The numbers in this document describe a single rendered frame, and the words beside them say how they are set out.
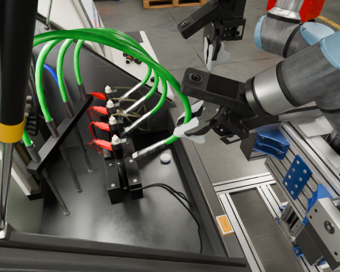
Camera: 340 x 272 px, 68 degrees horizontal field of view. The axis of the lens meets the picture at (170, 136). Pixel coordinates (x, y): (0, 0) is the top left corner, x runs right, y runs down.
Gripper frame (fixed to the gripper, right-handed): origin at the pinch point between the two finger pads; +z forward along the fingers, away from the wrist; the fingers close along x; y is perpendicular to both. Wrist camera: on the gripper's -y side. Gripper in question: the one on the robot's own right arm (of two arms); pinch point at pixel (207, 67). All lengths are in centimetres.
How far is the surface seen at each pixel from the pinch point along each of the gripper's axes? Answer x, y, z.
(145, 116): -4.5, -19.5, 10.7
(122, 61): 58, -21, 25
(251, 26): 310, 206, 124
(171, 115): 14.1, -6.7, 28.0
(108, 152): -3.8, -32.4, 23.2
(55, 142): -6.3, -45.1, 12.7
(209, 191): -22.7, -4.9, 27.8
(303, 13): 276, 268, 97
